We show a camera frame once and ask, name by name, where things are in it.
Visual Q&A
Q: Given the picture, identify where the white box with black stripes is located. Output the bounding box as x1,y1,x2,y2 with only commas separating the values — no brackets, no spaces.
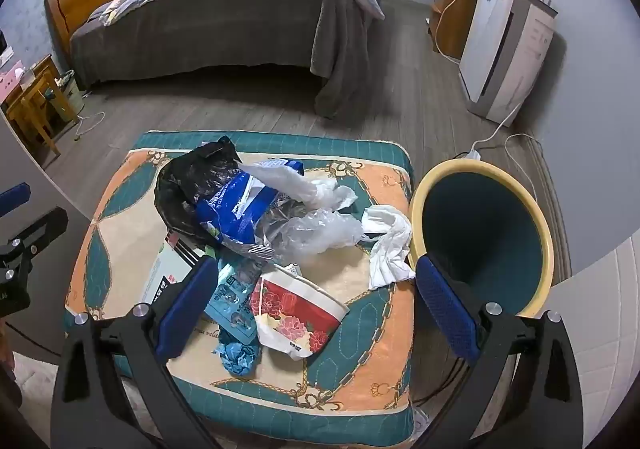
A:
140,231,216,310

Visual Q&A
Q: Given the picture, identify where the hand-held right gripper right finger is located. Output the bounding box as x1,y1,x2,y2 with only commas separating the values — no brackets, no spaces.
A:
415,254,586,449

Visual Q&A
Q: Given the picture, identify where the teal bin with yellow rim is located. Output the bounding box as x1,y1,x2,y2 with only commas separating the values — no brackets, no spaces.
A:
409,160,555,320

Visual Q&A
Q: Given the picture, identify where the pink box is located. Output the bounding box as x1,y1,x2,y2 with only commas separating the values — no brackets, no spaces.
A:
0,60,25,100

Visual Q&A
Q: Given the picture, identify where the wooden cabinet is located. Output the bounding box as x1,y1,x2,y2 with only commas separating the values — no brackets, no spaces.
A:
430,0,481,61

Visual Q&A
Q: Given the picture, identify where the wooden nightstand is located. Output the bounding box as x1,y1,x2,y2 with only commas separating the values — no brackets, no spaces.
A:
0,54,81,155

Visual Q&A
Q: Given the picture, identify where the crumpled blue plastic wrapper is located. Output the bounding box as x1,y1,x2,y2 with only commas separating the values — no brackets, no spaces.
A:
215,336,263,376

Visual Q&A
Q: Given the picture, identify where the black plastic bag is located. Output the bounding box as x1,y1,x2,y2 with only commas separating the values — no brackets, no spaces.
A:
154,136,246,250

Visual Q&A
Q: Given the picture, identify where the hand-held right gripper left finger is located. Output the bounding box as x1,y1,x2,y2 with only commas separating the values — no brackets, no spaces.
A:
50,256,221,449

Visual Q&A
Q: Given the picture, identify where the blue white packaging bag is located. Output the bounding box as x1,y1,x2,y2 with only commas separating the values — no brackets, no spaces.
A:
195,159,306,256

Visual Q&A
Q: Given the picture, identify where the printed quilted mat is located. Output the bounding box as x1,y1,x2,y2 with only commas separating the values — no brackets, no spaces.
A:
65,130,417,440

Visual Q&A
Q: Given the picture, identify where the white translucent plastic bag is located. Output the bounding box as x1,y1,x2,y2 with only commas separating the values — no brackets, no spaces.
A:
242,162,358,212

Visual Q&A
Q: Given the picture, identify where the white tissue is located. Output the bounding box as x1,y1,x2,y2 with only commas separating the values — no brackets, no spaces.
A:
361,205,417,291

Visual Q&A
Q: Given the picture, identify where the red floral paper bowl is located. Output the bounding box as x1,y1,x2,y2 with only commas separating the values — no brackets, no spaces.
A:
248,265,351,360

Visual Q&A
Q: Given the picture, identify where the clear plastic bag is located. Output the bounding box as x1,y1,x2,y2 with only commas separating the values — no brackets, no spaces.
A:
260,204,363,266

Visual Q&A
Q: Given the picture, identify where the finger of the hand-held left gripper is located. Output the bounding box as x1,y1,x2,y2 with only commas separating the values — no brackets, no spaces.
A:
0,206,69,276
0,182,32,217

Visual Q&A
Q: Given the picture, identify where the cream bucket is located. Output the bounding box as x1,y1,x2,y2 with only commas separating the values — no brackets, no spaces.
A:
54,70,83,121

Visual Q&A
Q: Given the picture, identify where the white panelled door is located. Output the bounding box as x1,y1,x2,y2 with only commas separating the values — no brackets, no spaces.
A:
520,234,640,449

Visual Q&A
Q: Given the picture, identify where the white fluffy rug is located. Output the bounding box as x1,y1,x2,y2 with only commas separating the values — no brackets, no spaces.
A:
10,351,63,435

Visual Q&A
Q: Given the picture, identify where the white air purifier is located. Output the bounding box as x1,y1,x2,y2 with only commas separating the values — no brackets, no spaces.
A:
460,0,558,122

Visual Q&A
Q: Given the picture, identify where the grey bedspread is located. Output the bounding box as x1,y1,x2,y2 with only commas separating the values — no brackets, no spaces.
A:
67,0,388,117

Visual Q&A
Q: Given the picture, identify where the light blue packet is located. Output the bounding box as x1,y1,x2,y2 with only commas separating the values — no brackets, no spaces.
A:
202,259,266,345

